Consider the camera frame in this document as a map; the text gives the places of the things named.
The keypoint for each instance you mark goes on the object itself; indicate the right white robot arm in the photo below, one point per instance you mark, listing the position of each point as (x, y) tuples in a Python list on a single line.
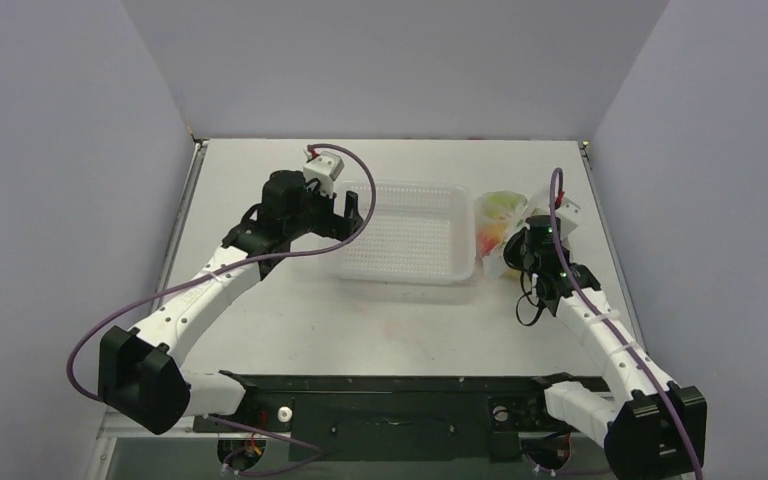
[(651, 428)]

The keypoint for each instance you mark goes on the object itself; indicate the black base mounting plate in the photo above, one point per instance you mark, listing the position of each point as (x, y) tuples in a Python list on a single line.
[(396, 418)]

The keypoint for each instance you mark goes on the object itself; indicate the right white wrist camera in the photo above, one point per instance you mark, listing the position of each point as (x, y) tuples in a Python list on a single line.
[(568, 218)]

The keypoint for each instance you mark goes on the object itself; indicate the white perforated plastic tray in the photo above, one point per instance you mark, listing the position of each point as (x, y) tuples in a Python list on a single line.
[(419, 233)]

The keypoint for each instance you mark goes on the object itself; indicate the green fake fruit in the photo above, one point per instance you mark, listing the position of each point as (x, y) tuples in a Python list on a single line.
[(499, 202)]

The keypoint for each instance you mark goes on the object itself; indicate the red fake fruit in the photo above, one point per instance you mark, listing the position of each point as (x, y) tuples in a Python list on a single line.
[(487, 239)]

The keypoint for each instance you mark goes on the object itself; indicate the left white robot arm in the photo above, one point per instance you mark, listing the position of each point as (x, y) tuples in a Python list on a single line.
[(140, 368)]

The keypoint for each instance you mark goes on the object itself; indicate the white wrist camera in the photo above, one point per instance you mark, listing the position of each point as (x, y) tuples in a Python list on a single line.
[(321, 171), (568, 218)]

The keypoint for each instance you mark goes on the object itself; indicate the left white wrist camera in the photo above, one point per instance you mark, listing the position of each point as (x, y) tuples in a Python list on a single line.
[(321, 171)]

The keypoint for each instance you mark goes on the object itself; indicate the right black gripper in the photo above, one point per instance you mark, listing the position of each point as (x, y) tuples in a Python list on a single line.
[(519, 247)]

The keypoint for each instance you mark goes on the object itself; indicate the clear plastic bag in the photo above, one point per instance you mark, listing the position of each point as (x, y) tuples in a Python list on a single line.
[(493, 265)]

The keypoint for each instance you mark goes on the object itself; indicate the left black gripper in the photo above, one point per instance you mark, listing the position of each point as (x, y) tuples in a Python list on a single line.
[(335, 226)]

